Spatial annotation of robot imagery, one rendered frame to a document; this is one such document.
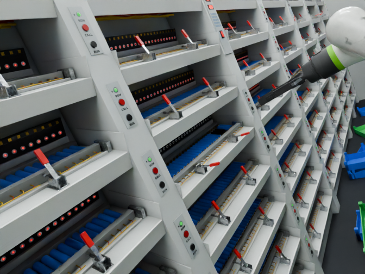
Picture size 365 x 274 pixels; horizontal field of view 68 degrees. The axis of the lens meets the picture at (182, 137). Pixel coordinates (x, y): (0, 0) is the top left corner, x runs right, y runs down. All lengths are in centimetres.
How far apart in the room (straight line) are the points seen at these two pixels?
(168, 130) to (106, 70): 24
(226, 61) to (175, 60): 36
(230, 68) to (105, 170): 79
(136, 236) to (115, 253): 6
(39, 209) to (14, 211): 4
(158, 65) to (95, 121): 28
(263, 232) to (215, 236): 34
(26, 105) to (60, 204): 20
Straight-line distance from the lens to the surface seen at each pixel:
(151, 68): 86
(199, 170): 91
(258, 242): 120
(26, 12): 72
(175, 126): 84
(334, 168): 253
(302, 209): 170
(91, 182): 63
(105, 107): 69
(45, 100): 63
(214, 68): 128
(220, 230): 97
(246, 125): 129
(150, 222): 74
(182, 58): 99
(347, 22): 90
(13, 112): 60
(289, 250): 145
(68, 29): 73
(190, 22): 132
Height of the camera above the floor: 121
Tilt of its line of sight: 8 degrees down
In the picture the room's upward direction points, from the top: 25 degrees counter-clockwise
